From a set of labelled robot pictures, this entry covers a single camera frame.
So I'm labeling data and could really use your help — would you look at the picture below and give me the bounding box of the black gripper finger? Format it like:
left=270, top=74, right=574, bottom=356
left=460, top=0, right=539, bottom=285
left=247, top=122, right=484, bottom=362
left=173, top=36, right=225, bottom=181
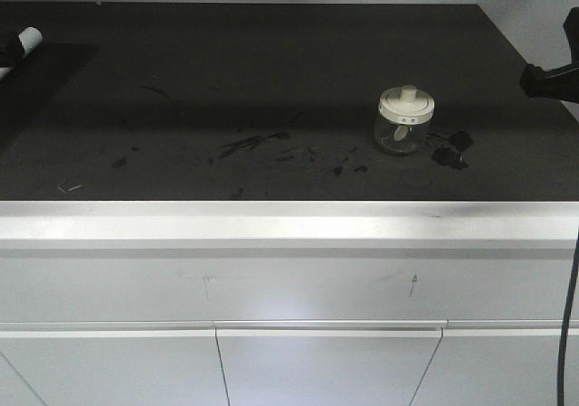
left=563, top=6, right=579, bottom=56
left=519, top=62, right=578, bottom=103
left=0, top=31, right=24, bottom=67

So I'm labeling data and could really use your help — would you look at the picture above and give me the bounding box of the grey pipe on left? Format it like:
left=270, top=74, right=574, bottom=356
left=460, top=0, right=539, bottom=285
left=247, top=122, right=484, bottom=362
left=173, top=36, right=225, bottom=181
left=0, top=26, right=43, bottom=80

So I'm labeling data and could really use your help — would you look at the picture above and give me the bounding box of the white base cabinet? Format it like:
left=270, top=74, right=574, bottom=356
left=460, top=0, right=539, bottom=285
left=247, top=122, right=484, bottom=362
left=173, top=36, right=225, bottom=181
left=1, top=202, right=578, bottom=405

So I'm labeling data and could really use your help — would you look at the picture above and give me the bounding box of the glass jar with white lid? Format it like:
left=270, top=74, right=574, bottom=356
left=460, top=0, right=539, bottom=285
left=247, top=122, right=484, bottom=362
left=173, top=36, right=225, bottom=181
left=374, top=85, right=435, bottom=156

